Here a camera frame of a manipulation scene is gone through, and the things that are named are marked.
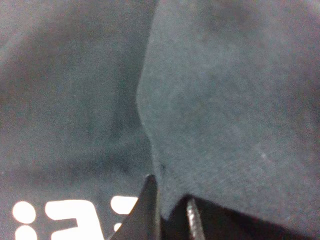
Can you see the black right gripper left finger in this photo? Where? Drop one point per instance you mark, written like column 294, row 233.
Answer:
column 144, row 220

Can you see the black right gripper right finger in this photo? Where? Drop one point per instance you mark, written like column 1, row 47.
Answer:
column 220, row 223

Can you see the black short sleeve t-shirt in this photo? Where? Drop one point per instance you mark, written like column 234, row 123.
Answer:
column 218, row 99

